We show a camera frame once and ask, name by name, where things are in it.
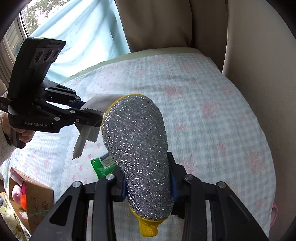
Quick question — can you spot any silver glitter yellow scrubber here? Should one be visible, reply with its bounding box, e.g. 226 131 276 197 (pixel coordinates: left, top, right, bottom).
101 94 173 237

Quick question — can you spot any green wipes packet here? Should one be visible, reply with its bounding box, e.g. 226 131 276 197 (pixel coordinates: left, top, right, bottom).
90 153 116 179

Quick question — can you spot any person's left hand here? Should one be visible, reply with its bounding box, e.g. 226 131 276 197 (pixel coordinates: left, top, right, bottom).
1 113 35 143

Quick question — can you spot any open cardboard box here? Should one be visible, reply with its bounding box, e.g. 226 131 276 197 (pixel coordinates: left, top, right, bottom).
8 168 54 234

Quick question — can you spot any light blue hanging sheet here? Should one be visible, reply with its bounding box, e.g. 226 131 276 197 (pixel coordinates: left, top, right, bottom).
31 1 130 83

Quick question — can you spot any orange fluffy pom-pom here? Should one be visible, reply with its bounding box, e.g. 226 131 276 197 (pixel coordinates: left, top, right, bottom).
20 194 27 211

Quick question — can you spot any light blue checked bed quilt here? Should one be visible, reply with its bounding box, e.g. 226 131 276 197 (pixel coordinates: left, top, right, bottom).
1 49 276 234

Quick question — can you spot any pink fluffy rolled towel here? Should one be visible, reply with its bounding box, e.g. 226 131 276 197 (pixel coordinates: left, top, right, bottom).
11 185 22 205

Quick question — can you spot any window with trees outside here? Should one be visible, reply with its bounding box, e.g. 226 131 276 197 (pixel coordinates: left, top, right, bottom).
6 0 68 56

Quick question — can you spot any beige brown curtain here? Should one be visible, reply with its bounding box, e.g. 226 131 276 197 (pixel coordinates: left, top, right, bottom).
115 0 228 70

